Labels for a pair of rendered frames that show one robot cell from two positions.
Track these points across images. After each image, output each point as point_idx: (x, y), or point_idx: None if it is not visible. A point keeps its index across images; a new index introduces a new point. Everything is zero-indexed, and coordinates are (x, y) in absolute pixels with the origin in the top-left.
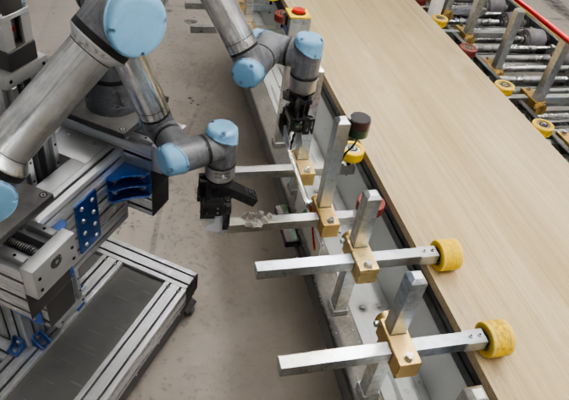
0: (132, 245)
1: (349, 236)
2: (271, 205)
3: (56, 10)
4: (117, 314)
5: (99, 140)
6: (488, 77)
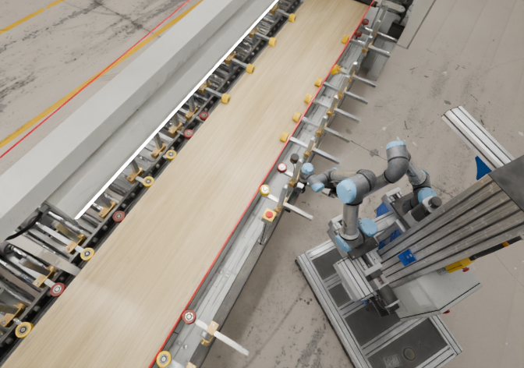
0: (299, 314)
1: (309, 153)
2: None
3: None
4: (334, 259)
5: None
6: (123, 203)
